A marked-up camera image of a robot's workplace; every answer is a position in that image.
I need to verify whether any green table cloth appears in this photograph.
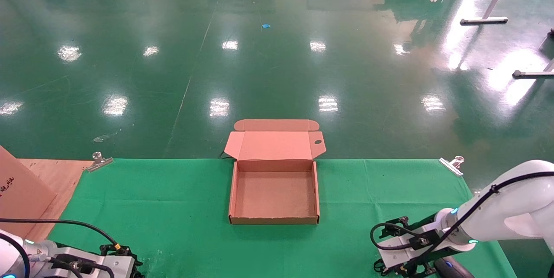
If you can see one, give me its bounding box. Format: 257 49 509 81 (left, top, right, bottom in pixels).
48 158 518 278

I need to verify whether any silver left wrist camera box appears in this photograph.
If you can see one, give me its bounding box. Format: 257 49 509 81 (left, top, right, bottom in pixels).
43 248 135 278

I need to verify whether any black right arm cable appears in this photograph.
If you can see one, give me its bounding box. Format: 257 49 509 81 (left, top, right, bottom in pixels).
370 171 554 251

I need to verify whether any open brown cardboard box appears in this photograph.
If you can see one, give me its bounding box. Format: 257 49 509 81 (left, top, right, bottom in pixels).
224 119 327 226

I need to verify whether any silver binder clip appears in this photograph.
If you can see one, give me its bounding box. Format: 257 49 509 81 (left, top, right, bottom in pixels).
439 155 465 177
87 152 114 173

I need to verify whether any black wired computer mouse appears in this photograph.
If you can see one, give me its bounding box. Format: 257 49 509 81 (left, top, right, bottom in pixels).
374 257 475 278

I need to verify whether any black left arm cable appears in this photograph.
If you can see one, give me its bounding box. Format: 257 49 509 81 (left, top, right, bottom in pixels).
0 219 119 278

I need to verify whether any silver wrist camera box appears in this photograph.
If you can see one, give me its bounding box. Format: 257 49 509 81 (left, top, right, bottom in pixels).
43 248 135 278
379 226 437 270

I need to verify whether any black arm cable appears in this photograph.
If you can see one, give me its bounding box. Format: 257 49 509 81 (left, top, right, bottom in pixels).
370 171 554 251
0 219 119 278

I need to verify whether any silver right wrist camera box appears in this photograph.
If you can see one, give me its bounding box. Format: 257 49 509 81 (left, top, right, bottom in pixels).
379 226 437 270

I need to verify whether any brown carton with red print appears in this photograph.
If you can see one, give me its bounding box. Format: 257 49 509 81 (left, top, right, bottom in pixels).
0 146 58 239

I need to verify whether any grey table foot with pole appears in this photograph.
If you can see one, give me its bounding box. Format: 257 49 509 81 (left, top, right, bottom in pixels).
512 58 554 80

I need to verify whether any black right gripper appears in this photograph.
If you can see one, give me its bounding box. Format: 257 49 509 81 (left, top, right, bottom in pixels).
390 242 462 278

